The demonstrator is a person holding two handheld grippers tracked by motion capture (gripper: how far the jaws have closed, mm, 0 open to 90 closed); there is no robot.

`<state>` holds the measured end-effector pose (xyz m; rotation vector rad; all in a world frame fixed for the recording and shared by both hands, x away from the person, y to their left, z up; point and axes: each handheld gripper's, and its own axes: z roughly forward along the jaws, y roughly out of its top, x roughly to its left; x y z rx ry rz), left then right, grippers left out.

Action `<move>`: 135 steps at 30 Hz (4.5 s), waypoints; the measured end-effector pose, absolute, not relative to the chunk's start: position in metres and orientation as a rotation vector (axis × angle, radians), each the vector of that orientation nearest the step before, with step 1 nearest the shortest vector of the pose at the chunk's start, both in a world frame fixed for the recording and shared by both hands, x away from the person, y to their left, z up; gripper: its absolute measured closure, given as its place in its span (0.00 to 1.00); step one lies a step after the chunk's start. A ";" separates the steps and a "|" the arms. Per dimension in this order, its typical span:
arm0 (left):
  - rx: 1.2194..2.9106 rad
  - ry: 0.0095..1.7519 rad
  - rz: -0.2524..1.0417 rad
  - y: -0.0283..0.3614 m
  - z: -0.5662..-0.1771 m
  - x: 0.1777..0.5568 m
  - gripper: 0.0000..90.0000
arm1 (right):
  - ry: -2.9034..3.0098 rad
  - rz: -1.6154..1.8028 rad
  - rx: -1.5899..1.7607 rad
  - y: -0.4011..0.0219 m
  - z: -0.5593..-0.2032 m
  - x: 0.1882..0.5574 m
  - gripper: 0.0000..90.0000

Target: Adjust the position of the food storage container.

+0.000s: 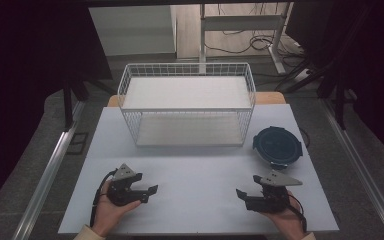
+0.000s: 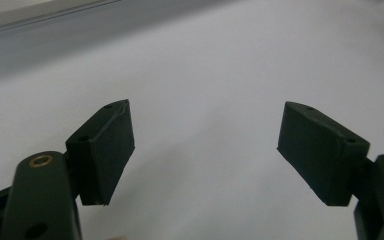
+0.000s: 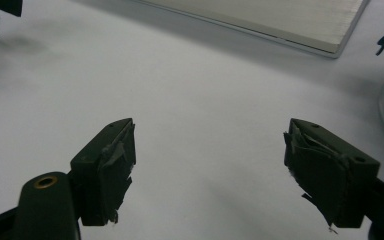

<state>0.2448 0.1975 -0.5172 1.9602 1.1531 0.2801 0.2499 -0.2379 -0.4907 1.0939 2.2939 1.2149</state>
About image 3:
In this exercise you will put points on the flat silver metal board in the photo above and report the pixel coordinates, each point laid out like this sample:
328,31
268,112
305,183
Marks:
273,18

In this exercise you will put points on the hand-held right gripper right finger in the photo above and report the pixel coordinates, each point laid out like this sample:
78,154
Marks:
330,173

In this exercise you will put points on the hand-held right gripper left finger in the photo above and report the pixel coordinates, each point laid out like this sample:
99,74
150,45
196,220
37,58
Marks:
108,173

